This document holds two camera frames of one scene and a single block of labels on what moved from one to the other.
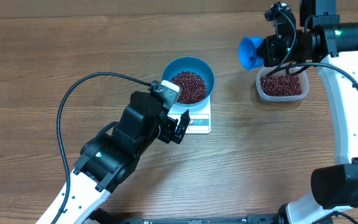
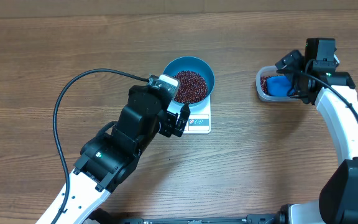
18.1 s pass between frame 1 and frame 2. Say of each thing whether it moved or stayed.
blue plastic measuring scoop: moved
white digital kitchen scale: stayed
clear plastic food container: stayed
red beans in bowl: stayed
